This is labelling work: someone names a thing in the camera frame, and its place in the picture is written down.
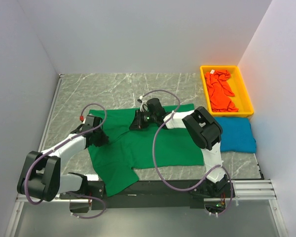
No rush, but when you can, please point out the green t-shirt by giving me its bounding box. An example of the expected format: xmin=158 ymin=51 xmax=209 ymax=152
xmin=88 ymin=108 xmax=204 ymax=196

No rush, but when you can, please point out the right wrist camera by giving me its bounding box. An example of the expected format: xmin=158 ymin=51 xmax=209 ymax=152
xmin=137 ymin=96 xmax=148 ymax=112

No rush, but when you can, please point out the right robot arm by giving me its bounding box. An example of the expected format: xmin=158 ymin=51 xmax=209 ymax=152
xmin=129 ymin=98 xmax=231 ymax=198

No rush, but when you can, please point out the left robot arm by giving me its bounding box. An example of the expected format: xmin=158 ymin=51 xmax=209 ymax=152
xmin=17 ymin=115 xmax=109 ymax=204

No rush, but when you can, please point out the yellow plastic bin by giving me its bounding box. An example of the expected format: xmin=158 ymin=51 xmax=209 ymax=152
xmin=200 ymin=65 xmax=254 ymax=118

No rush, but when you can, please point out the aluminium frame rail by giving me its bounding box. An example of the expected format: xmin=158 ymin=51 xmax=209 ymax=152
xmin=16 ymin=180 xmax=276 ymax=202

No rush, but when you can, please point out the blue folded t-shirt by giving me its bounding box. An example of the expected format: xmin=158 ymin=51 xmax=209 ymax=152
xmin=215 ymin=117 xmax=257 ymax=153

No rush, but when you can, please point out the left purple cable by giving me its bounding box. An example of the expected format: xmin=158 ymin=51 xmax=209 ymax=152
xmin=26 ymin=103 xmax=108 ymax=219

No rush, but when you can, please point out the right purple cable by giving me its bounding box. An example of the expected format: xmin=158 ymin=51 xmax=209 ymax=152
xmin=141 ymin=89 xmax=234 ymax=218

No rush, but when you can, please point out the purple cable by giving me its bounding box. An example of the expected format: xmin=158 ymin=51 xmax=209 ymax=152
xmin=141 ymin=89 xmax=234 ymax=218
xmin=26 ymin=103 xmax=108 ymax=219

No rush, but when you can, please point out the black base beam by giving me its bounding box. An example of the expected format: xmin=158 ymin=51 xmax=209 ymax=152
xmin=59 ymin=179 xmax=235 ymax=213

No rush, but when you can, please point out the orange t-shirt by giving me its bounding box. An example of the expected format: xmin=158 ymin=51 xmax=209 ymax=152
xmin=205 ymin=70 xmax=239 ymax=113

